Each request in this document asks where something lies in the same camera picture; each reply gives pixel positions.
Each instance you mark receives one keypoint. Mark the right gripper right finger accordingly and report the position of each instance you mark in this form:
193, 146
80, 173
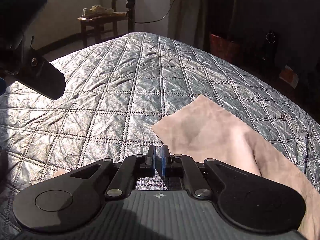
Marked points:
171, 166

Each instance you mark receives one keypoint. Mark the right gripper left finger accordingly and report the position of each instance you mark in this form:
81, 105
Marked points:
148, 165

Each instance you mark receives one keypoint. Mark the pink garment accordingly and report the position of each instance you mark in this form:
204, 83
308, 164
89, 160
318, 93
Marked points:
203, 129

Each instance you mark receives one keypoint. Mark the grey quilted bedspread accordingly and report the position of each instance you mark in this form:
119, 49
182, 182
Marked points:
115, 91

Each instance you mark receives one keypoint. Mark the standing fan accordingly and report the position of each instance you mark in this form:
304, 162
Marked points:
130, 5

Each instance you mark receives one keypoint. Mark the red bin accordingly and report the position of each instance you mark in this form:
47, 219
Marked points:
223, 48

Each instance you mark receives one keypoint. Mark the orange box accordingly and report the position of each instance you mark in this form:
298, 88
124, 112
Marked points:
289, 76

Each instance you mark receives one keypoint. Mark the black speaker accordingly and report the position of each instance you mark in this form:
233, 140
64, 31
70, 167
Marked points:
271, 42

